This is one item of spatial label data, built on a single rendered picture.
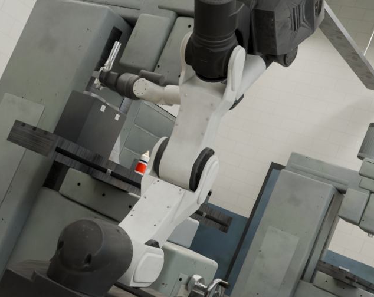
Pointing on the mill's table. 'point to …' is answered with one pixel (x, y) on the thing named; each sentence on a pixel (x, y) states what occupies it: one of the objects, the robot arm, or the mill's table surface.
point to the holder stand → (90, 122)
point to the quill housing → (174, 52)
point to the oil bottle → (142, 164)
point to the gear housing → (178, 6)
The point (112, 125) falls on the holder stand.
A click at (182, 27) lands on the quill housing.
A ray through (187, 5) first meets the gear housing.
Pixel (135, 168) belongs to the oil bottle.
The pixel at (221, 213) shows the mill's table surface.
